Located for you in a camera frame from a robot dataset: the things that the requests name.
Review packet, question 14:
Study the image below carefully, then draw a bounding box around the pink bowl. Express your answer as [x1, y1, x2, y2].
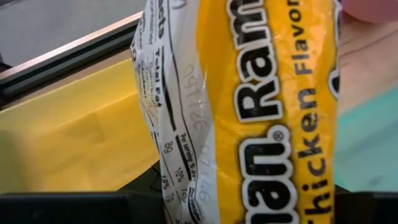
[341, 0, 398, 24]

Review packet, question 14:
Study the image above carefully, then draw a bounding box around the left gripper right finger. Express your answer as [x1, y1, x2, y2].
[334, 185, 398, 224]

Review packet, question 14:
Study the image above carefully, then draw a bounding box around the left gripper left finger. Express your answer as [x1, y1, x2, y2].
[0, 160, 165, 224]

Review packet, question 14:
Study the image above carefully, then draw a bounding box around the yellow plastic bin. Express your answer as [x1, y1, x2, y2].
[0, 58, 160, 194]

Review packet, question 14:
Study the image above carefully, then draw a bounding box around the orange yellow ramen pack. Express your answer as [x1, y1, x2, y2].
[129, 0, 343, 224]

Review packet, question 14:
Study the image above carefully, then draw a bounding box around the black aluminium table frame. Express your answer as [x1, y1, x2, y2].
[0, 12, 144, 107]

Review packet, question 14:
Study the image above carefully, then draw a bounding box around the teal plastic bin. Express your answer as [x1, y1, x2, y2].
[334, 86, 398, 192]

